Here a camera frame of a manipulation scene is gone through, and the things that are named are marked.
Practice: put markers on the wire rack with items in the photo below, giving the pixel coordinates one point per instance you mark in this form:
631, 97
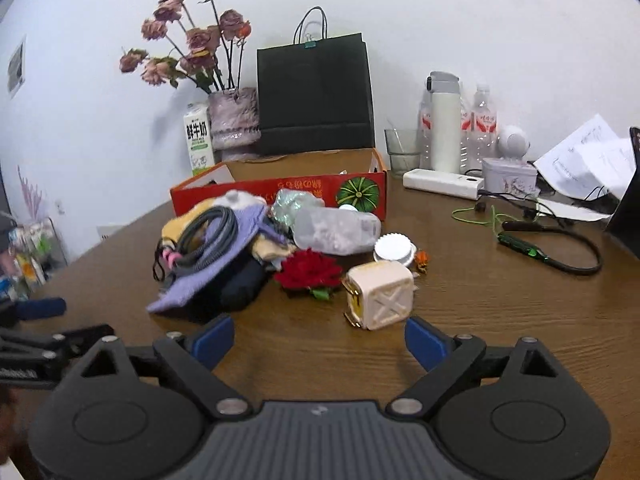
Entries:
34, 253

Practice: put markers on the glass cup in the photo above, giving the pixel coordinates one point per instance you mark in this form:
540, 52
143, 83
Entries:
403, 149

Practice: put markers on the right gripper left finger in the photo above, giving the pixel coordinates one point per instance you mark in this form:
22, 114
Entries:
136, 412

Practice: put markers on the purple marbled vase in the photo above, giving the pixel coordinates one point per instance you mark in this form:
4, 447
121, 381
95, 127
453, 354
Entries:
234, 124

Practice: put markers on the white round camera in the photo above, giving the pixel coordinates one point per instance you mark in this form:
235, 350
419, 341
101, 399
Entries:
513, 142

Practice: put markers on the milk carton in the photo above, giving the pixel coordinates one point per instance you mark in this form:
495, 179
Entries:
196, 125

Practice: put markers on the black paper bag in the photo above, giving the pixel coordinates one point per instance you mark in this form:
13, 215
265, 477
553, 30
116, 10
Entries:
314, 94

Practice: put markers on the white round jar lid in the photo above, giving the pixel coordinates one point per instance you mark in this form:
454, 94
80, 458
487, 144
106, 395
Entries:
394, 247

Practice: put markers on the tablet with stand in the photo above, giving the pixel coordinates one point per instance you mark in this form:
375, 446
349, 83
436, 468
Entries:
624, 223

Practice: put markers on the purple cloth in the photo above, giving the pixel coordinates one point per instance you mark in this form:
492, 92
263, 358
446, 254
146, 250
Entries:
192, 274

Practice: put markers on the white tin box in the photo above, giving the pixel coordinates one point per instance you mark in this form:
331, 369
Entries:
513, 176

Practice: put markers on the white thermos bottle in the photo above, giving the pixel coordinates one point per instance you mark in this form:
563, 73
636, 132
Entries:
446, 122

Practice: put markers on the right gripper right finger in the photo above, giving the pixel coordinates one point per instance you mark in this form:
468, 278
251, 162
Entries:
502, 412

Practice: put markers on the iridescent wrapper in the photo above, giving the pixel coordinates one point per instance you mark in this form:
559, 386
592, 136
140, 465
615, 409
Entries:
288, 203

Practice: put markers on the black neckband earphones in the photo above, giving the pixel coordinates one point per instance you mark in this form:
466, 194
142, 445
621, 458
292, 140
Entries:
560, 249

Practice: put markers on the small orange flower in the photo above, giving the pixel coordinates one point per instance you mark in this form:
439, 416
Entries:
421, 261

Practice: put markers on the red fabric rose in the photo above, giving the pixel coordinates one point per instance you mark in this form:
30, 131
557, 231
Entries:
306, 272

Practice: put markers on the dried pink flowers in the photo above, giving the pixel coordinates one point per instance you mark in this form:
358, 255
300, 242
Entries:
206, 46

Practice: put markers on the paper sheets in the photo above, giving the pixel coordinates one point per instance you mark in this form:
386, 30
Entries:
591, 160

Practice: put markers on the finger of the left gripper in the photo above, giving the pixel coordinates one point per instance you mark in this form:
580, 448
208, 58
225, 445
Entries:
69, 344
31, 310

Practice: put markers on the red cardboard box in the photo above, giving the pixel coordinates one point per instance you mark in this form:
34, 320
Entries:
346, 177

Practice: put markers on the white power bank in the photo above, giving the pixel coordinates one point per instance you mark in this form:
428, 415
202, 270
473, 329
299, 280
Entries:
455, 185

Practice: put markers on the dark navy cloth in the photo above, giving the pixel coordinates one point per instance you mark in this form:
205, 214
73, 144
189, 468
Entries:
233, 290

